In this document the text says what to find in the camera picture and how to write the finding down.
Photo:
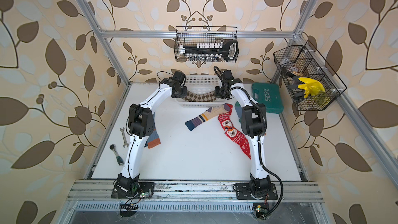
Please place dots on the white plastic basket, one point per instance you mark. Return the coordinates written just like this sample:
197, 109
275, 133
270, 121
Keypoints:
201, 92

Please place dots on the red bear sock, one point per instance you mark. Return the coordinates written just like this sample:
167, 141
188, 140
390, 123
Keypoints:
224, 118
238, 138

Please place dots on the blue green toe sock right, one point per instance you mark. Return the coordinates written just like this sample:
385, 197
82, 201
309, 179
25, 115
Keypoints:
238, 109

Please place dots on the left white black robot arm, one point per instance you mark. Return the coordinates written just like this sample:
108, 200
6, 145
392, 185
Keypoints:
140, 125

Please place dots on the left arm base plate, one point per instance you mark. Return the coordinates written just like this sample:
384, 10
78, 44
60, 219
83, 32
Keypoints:
135, 190

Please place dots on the black wire basket right wall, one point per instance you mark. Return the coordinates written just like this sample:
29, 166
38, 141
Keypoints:
306, 60

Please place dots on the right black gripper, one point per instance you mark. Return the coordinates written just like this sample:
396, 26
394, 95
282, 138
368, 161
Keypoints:
218, 94

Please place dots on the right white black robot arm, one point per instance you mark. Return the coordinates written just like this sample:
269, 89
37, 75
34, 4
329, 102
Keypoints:
253, 125

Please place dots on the beige purple striped sock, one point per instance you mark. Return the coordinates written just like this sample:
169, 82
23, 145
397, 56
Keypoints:
207, 115

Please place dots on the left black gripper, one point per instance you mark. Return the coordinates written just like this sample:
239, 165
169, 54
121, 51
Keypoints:
184, 92

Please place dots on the black wire basket wall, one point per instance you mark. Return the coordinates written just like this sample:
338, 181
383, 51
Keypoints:
306, 60
190, 35

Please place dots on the black pliers in basket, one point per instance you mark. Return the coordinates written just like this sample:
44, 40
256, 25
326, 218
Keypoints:
298, 94

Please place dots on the green plastic tool case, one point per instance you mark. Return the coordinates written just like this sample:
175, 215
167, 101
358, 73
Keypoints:
269, 95

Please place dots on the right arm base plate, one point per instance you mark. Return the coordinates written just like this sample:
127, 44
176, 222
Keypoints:
244, 192

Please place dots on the black wire basket back wall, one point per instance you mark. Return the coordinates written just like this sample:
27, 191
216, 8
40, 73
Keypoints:
190, 35

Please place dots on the ratchet wrench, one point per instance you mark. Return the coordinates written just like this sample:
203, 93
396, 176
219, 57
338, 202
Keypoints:
118, 157

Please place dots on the socket set holder black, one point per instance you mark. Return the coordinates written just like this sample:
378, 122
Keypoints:
224, 51

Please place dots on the silver open-end wrench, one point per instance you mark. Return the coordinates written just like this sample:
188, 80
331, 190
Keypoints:
125, 142

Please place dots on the blue orange striped sock left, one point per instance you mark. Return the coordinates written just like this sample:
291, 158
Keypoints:
153, 140

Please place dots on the yellow rubber glove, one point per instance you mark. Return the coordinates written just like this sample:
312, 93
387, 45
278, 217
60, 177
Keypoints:
310, 86

